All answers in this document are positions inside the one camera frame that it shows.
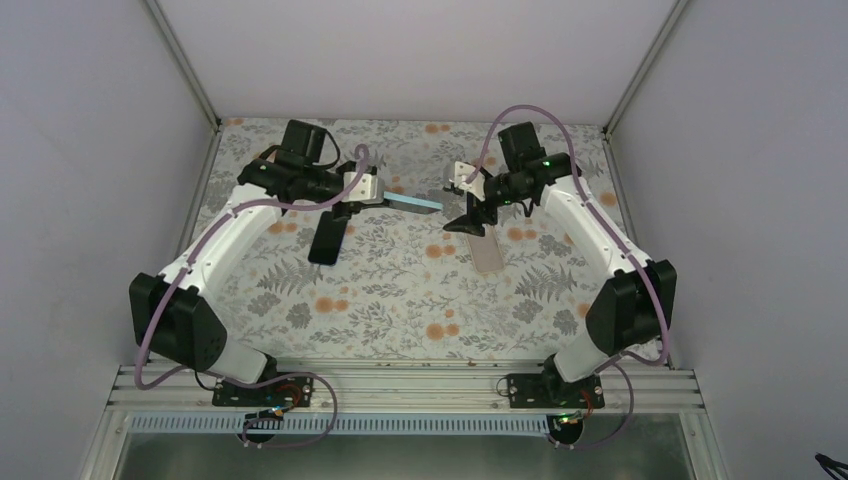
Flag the aluminium frame post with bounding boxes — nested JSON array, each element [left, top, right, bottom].
[[603, 0, 690, 139], [142, 0, 221, 130]]

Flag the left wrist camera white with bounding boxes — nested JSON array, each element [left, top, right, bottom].
[[342, 171, 385, 205]]

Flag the right aluminium frame post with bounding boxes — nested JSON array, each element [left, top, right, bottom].
[[603, 0, 690, 139]]

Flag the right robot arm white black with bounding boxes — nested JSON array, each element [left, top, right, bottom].
[[445, 122, 677, 407]]

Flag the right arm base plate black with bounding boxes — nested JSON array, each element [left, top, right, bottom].
[[504, 373, 605, 410]]

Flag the dark blue phone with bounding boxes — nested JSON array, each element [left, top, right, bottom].
[[308, 212, 348, 266]]

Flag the beige phone case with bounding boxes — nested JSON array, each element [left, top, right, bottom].
[[465, 225, 506, 275]]

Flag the black cable at corner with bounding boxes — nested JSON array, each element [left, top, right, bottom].
[[814, 453, 848, 480]]

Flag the floral patterned table mat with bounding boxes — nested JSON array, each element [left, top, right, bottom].
[[210, 120, 602, 360]]

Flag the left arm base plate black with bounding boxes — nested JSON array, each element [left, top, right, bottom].
[[211, 377, 314, 409]]

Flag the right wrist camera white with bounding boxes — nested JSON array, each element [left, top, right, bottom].
[[444, 161, 485, 200]]

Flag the left aluminium frame post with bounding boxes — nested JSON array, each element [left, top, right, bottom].
[[142, 0, 221, 130]]

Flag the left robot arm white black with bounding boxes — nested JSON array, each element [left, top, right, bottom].
[[130, 120, 376, 405]]

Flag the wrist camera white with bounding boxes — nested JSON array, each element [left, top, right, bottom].
[[444, 161, 485, 200], [342, 171, 385, 205]]

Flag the slotted cable duct grey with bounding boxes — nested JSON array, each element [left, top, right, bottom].
[[127, 412, 549, 437]]

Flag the aluminium mounting rail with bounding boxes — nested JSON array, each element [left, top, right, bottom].
[[107, 359, 706, 414]]

